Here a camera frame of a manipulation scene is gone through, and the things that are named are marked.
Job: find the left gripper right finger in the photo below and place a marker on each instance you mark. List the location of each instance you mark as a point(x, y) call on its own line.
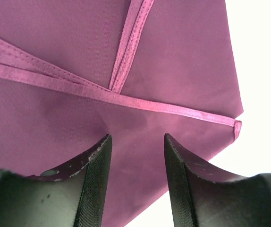
point(203, 195)

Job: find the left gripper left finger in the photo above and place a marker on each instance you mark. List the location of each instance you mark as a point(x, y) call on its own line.
point(69, 195)

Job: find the purple cloth napkin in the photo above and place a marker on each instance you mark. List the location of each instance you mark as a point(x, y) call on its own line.
point(72, 71)

